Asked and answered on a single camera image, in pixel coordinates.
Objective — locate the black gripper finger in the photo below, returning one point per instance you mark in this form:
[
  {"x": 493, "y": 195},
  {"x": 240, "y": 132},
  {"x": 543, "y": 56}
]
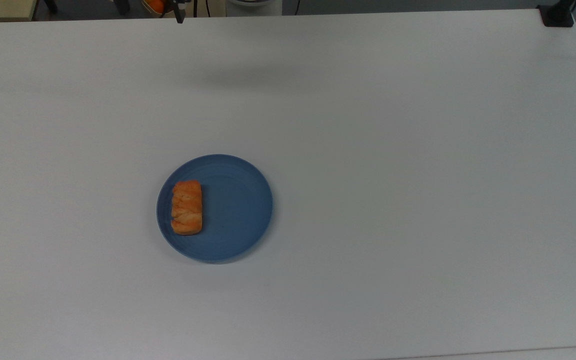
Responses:
[{"x": 180, "y": 15}]

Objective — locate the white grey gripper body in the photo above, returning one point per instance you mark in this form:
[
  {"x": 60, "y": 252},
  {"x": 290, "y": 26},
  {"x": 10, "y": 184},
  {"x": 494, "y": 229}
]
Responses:
[{"x": 178, "y": 2}]

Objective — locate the orange-brown bread roll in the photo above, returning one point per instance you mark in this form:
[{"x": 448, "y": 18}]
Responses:
[{"x": 187, "y": 207}]

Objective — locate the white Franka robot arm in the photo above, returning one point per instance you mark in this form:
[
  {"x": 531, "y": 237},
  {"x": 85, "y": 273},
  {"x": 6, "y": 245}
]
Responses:
[{"x": 253, "y": 4}]

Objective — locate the orange round object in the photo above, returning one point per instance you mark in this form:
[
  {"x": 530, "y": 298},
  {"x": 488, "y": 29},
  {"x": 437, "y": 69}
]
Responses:
[{"x": 155, "y": 5}]

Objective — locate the black chair leg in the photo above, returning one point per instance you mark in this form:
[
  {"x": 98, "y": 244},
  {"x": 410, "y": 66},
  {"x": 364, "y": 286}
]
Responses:
[
  {"x": 122, "y": 6},
  {"x": 50, "y": 5}
]

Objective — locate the blue round plate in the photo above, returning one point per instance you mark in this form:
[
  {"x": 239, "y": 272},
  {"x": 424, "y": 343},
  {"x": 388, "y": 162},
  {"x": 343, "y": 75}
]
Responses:
[{"x": 238, "y": 210}]

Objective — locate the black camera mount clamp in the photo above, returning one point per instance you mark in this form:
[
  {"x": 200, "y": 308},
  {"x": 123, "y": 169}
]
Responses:
[{"x": 558, "y": 16}]

